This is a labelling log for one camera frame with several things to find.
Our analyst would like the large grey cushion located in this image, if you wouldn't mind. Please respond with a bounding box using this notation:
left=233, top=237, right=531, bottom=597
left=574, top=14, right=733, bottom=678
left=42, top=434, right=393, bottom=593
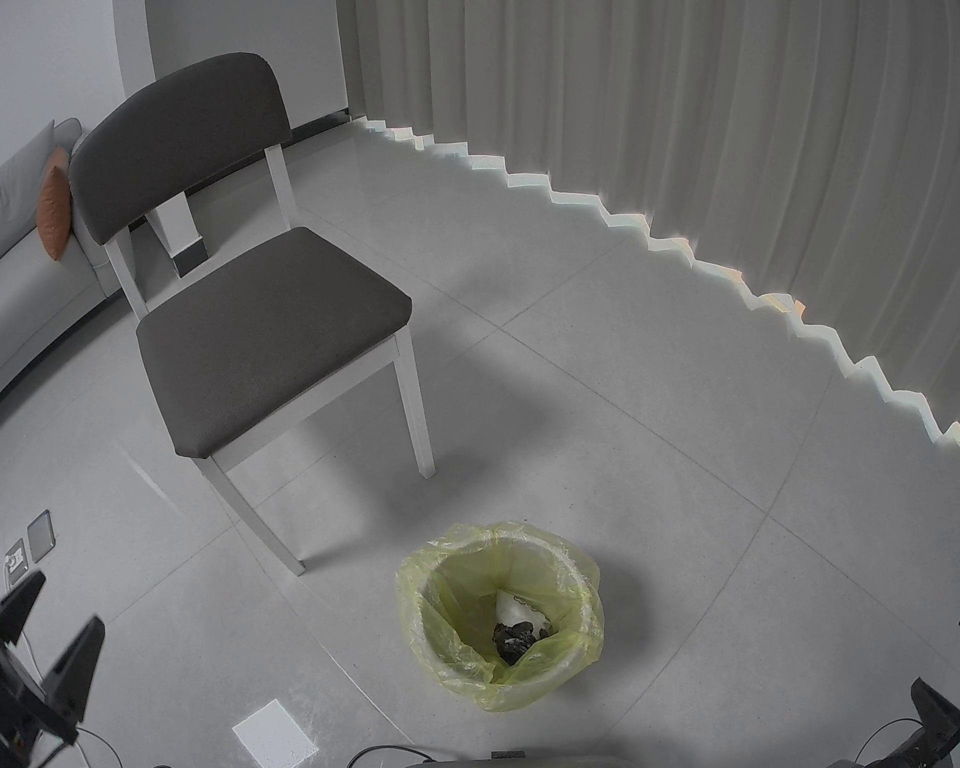
left=0, top=120, right=58, bottom=258

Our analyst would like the black cable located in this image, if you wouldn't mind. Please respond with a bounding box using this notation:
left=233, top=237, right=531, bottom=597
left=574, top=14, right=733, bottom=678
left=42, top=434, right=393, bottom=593
left=351, top=744, right=430, bottom=768
left=855, top=717, right=930, bottom=768
left=73, top=726, right=125, bottom=768

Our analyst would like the white trash bin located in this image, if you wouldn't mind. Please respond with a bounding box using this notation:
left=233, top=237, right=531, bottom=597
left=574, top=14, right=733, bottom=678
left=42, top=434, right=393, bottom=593
left=418, top=549, right=595, bottom=696

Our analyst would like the crumpled white paper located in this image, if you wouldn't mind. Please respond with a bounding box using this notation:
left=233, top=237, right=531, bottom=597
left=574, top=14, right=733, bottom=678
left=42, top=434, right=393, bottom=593
left=495, top=591, right=553, bottom=639

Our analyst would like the white curtain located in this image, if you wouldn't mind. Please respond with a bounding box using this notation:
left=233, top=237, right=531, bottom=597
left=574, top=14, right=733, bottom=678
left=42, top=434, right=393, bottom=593
left=351, top=0, right=960, bottom=453

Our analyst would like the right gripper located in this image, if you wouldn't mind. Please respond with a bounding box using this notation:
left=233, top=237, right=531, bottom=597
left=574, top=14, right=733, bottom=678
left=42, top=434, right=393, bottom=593
left=892, top=677, right=960, bottom=768

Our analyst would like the dark grey white-legged chair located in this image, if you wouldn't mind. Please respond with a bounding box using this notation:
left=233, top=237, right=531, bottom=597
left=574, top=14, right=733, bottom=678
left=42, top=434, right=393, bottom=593
left=67, top=51, right=438, bottom=577

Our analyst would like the crumpled black plastic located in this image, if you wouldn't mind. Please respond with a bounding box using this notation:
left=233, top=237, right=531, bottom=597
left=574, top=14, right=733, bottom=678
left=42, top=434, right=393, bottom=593
left=491, top=621, right=555, bottom=668

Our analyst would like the grey sofa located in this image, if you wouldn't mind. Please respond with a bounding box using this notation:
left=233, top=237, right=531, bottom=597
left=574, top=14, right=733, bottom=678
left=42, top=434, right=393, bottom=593
left=0, top=116, right=126, bottom=396

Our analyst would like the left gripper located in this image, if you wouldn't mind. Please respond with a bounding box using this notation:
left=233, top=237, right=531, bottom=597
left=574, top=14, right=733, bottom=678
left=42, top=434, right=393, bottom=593
left=0, top=570, right=107, bottom=746

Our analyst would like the yellow plastic bag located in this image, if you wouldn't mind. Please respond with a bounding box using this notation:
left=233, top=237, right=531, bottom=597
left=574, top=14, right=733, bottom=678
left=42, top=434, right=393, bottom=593
left=396, top=521, right=606, bottom=714

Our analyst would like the orange cushion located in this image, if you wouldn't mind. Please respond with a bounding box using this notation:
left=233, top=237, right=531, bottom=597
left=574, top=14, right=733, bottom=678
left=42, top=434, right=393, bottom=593
left=37, top=146, right=73, bottom=261

